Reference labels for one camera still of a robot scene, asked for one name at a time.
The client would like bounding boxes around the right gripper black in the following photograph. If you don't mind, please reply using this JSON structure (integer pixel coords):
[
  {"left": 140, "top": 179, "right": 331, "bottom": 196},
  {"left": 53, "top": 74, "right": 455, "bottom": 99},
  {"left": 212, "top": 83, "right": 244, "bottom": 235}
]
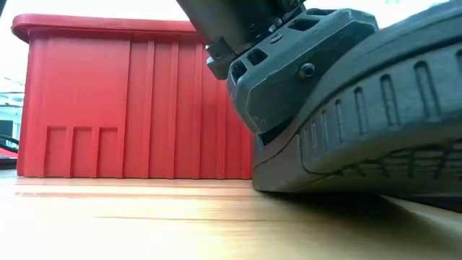
[{"left": 175, "top": 0, "right": 380, "bottom": 135}]

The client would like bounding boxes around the red plastic ribbed bin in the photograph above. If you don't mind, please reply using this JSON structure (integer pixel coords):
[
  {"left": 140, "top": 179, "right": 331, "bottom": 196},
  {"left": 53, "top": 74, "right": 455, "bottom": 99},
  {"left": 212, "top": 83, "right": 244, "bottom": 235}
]
[{"left": 10, "top": 13, "right": 256, "bottom": 181}]

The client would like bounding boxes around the black rubber slide sandal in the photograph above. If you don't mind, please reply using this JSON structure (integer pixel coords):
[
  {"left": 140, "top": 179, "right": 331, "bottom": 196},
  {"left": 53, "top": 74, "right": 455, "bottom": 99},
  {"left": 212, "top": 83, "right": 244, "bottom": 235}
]
[{"left": 251, "top": 0, "right": 462, "bottom": 203}]

